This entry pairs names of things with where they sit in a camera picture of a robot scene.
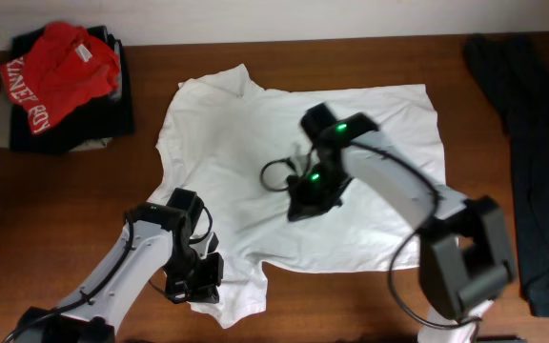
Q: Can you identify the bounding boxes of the black folded garment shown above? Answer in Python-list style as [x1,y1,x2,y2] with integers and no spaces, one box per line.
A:
[9,26,135,155]

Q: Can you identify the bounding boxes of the red printed t-shirt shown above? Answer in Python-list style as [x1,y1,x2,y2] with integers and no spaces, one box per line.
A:
[0,22,121,135]

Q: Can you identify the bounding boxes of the white t-shirt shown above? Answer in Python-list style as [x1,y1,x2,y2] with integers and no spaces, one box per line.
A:
[151,66,445,328]

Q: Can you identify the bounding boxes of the dark green trousers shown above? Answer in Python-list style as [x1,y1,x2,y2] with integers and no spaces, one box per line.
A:
[463,34,549,317]

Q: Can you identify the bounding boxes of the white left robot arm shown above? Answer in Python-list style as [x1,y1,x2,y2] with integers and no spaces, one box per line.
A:
[6,189,224,342]

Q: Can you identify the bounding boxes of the grey folded garment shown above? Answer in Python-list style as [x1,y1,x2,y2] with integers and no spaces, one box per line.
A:
[0,91,112,151]

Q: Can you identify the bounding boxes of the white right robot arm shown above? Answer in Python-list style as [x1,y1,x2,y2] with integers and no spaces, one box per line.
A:
[287,104,518,342]

